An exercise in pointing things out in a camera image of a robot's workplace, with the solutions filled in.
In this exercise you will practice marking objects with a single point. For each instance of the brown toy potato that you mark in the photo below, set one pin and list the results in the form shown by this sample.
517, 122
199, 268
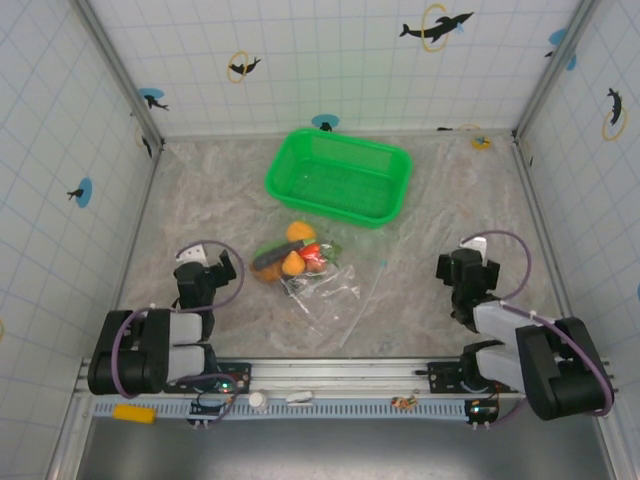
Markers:
266, 273

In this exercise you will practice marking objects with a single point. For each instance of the yellow toy pear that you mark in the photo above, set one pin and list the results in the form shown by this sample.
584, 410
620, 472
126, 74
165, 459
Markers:
292, 265

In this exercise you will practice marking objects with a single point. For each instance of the toy orange fruit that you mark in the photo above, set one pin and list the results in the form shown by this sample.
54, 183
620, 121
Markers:
300, 232

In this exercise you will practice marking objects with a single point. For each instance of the orange toy carrot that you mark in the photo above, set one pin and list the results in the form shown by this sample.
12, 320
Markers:
311, 251

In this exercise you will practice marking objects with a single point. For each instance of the clear zip-top bag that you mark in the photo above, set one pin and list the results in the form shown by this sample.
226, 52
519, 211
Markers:
325, 290

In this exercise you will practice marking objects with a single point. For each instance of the green toy cucumber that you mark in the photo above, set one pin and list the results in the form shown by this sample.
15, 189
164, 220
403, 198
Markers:
333, 254

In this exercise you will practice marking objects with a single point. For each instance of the green plastic basket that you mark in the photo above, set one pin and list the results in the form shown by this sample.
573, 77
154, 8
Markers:
340, 185

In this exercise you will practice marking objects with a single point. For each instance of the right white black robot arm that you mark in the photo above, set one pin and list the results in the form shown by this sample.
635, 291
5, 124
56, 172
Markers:
560, 380

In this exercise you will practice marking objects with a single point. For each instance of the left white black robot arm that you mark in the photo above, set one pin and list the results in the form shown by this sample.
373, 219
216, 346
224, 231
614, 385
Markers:
125, 360

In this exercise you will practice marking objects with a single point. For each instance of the blue disc seal sticker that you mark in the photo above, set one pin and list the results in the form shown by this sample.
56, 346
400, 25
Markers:
325, 121

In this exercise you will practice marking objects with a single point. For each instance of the marbled plastic table cover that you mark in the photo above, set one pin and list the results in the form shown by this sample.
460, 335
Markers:
250, 325

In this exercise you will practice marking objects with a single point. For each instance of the left small circuit board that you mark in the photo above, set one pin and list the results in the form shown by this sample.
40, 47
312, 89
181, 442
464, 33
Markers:
207, 409

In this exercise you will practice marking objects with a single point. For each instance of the small circuit board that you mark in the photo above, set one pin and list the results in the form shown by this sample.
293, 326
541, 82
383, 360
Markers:
207, 409
482, 410

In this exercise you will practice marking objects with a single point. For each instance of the white round cap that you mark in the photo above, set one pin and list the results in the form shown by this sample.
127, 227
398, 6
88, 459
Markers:
258, 401

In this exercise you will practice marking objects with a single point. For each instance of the right small circuit board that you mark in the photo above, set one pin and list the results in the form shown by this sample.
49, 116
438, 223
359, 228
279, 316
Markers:
482, 410

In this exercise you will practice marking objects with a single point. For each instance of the yellow disc fish sticker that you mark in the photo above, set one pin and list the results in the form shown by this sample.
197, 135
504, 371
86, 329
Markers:
481, 142

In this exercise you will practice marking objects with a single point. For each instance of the small colourful trinket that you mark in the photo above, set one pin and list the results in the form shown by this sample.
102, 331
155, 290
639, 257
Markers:
404, 401

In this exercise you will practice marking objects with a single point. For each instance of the yellow rectangular block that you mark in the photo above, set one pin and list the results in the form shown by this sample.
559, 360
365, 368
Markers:
134, 414

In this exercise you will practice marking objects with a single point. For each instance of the white plastic clip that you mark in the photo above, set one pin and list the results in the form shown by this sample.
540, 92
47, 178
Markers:
299, 397

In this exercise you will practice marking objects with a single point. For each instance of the blue disc diver sticker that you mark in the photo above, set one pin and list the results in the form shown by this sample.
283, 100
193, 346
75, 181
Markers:
84, 192

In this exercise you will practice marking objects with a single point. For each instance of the blue disc dolphin sticker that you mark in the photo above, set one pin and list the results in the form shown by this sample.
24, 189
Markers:
151, 97

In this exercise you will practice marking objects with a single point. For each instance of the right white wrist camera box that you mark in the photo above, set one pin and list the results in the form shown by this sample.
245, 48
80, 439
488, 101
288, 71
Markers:
479, 246

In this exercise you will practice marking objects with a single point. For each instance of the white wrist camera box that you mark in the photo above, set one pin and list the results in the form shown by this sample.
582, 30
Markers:
192, 255
479, 246

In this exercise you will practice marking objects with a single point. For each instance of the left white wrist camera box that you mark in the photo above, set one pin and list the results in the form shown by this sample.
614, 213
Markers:
192, 255

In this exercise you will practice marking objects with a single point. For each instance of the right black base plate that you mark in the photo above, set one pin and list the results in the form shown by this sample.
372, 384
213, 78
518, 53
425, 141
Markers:
440, 372

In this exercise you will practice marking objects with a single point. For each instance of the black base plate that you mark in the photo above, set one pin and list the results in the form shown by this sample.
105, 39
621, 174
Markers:
440, 372
240, 375

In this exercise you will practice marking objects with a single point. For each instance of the right aluminium side rail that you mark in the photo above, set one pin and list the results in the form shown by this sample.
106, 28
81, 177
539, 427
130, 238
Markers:
531, 185

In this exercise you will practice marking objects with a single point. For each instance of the aluminium side rail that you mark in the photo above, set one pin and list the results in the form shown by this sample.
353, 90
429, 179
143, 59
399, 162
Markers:
144, 200
531, 185

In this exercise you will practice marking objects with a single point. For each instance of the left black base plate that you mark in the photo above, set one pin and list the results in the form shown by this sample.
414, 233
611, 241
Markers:
240, 375

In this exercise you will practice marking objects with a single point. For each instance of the left aluminium side rail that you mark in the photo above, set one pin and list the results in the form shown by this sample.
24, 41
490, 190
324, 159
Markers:
144, 200

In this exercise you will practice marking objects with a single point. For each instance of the aluminium mounting rail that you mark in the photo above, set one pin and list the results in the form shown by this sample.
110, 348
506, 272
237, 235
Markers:
340, 372

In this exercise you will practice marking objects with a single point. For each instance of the right aluminium frame post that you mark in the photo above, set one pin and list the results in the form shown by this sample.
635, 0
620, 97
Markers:
538, 100

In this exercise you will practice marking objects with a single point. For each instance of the aluminium frame post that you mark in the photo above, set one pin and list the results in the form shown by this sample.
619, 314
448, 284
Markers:
120, 75
538, 100

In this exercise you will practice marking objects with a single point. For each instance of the left aluminium frame post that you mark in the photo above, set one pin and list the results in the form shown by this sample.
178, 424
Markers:
120, 75

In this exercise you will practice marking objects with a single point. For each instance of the blue patches wall sticker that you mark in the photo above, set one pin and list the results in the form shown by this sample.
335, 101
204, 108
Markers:
557, 37

